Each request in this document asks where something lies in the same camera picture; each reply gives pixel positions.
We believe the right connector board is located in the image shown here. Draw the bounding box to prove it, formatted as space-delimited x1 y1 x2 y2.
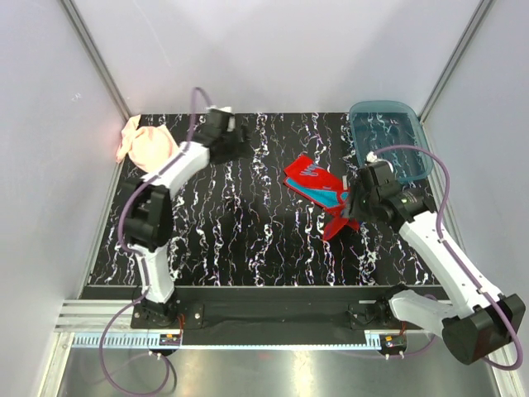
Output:
380 334 407 355

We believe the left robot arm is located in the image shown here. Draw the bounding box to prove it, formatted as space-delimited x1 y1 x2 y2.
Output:
118 107 252 328

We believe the blue transparent plastic bin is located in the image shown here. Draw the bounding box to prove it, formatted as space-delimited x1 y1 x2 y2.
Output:
349 100 433 184

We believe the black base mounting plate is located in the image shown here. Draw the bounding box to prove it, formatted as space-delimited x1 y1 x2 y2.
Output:
130 285 425 347

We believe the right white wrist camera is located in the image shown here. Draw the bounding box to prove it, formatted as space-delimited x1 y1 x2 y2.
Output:
365 151 380 164

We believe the left connector board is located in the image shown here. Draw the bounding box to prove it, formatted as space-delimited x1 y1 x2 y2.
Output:
159 333 182 347

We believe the aluminium frame rail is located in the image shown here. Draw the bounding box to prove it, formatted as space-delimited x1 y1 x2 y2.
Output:
54 300 455 351

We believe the red blue patterned towel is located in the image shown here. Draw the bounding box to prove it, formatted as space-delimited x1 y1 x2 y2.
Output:
284 155 360 241

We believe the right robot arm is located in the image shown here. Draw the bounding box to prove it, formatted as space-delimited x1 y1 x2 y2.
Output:
344 160 526 365

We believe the connector board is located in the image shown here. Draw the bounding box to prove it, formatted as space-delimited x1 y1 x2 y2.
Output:
380 334 407 355
159 333 182 347

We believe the pink towel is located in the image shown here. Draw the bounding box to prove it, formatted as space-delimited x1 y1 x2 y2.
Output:
115 115 180 173

